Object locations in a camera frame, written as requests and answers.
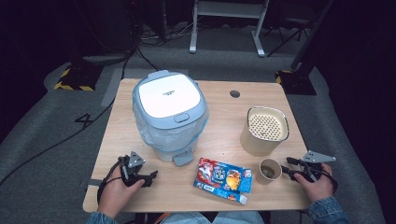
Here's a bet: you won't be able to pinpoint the black stand with slanted post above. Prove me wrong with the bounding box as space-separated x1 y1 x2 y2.
275 0 335 96

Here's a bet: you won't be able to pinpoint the white pedal trash can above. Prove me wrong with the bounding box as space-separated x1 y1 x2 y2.
132 69 210 167

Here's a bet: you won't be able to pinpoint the brown paper cup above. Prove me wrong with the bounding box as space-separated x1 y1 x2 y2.
254 158 283 186

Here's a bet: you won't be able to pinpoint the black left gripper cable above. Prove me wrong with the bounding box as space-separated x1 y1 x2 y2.
96 157 126 205

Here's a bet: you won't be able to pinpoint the black stand base yellow stripes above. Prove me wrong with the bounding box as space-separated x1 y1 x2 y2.
53 56 105 92

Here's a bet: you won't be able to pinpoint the person's right hand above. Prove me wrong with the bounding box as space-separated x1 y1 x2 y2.
293 162 334 203

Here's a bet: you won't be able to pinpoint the white metal table frame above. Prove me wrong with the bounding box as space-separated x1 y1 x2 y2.
189 0 271 58

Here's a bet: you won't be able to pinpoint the grey floor tape strip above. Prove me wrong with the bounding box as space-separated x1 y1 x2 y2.
100 68 124 108

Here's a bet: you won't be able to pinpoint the person's left hand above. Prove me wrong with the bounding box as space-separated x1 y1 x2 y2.
99 167 146 219

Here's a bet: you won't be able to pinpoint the red and blue snack packet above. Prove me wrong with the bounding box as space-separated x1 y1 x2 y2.
193 157 254 206

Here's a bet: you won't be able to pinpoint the beige container with perforated strainer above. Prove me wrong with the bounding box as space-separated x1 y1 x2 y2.
239 105 290 158

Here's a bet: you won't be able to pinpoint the bundle of floor cables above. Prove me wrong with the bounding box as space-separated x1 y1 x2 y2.
138 18 195 49

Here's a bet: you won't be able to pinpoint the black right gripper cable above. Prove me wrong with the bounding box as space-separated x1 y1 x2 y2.
323 170 340 194

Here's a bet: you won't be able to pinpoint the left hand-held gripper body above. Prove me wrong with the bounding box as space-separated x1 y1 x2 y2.
119 151 151 188

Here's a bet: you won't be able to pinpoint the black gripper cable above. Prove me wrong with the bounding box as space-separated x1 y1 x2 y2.
323 170 340 194
96 157 126 205

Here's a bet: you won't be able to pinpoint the black tripod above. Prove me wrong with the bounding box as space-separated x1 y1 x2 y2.
265 17 313 59

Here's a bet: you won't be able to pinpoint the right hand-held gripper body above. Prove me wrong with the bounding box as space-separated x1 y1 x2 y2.
298 149 338 183

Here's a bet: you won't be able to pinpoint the long black floor cable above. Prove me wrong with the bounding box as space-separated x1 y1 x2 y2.
0 46 139 187

